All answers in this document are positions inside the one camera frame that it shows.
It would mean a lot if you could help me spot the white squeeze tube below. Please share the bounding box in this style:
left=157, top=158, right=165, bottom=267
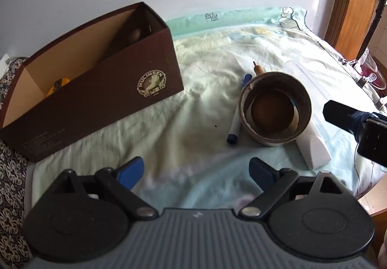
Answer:
left=295, top=122, right=331, bottom=170

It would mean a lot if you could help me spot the dark floral patterned cloth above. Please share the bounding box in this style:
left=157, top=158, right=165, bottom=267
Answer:
left=0, top=57, right=34, bottom=260

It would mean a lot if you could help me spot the pale printed bed sheet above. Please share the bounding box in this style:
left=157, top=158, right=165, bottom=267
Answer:
left=32, top=7, right=387, bottom=212

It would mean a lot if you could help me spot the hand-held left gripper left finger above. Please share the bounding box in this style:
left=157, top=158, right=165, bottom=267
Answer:
left=45, top=157, right=159, bottom=221

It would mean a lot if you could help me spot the cardboard tape roll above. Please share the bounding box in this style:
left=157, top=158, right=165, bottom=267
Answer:
left=238, top=72, right=313, bottom=155

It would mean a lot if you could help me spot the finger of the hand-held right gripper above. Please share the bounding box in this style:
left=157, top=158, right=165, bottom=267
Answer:
left=357, top=118, right=387, bottom=167
left=323, top=100, right=378, bottom=149

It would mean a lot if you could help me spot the brown cardboard box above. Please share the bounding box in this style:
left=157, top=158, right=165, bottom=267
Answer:
left=0, top=2, right=184, bottom=163

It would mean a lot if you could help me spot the light wooden bed frame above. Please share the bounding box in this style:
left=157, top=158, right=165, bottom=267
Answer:
left=357, top=181, right=387, bottom=215

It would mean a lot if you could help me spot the pink clear plastic container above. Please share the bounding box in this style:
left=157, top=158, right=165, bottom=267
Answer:
left=358, top=48, right=387, bottom=91

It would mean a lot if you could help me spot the blue and white marker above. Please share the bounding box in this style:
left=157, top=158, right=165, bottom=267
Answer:
left=227, top=73, right=253, bottom=154

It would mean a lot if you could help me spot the wooden door frame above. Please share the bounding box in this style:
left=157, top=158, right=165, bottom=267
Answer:
left=325, top=0, right=384, bottom=61

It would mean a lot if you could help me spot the white power strip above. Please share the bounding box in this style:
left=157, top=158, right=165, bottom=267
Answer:
left=0, top=53, right=13, bottom=82

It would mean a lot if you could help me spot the clear plastic box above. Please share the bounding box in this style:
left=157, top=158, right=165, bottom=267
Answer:
left=283, top=60, right=333, bottom=106

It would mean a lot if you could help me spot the black corrugated hose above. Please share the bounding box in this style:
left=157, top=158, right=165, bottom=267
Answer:
left=357, top=0, right=387, bottom=59

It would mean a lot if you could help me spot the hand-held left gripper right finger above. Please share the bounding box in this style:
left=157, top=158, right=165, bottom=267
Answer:
left=238, top=158, right=353, bottom=219

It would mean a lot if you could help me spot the yellow tape measure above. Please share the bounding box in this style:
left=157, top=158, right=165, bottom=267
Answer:
left=45, top=76, right=73, bottom=97

